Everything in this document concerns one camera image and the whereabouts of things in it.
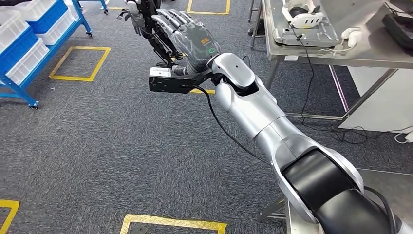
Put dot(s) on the black robot's grey hand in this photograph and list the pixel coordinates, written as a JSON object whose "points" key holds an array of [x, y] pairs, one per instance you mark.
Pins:
{"points": [[137, 19]]}

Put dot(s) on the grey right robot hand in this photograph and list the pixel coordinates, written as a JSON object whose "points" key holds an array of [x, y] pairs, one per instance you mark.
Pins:
{"points": [[193, 42]]}

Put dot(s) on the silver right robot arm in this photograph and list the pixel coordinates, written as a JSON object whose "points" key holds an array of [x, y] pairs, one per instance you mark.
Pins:
{"points": [[251, 106]]}

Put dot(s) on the blue wheeled shelf rack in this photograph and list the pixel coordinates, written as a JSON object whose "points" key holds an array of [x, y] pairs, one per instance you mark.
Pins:
{"points": [[104, 5], [19, 90]]}

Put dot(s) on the black humanoid robot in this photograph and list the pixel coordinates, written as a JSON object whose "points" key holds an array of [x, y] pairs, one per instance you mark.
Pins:
{"points": [[158, 42]]}

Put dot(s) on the translucent white storage bin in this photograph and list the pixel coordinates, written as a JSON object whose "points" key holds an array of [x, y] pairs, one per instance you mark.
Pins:
{"points": [[29, 64], [58, 30], [38, 8], [11, 29]]}

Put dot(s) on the blue storage bin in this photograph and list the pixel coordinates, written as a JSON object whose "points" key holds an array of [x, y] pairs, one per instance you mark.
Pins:
{"points": [[48, 19], [16, 50]]}

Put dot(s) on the white VR headset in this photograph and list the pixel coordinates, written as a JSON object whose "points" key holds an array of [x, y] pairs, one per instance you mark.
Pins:
{"points": [[306, 19]]}

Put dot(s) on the stamped aluminium panel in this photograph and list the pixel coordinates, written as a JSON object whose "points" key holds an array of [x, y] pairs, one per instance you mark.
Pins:
{"points": [[309, 37]]}

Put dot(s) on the white VR controller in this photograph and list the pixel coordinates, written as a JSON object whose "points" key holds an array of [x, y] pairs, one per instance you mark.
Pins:
{"points": [[353, 37]]}

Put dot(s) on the white table side panel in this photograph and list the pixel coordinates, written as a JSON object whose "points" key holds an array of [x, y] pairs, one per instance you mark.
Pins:
{"points": [[380, 106]]}

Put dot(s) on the black case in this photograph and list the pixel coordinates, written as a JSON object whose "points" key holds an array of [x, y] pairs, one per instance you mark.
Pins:
{"points": [[400, 29]]}

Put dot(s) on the white power strip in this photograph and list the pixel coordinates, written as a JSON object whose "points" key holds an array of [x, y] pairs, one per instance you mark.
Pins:
{"points": [[409, 137]]}

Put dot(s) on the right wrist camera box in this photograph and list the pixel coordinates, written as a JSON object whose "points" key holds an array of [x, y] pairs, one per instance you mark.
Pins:
{"points": [[167, 84]]}

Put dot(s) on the steel workbench frame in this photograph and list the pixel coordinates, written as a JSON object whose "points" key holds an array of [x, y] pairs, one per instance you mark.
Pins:
{"points": [[272, 69]]}

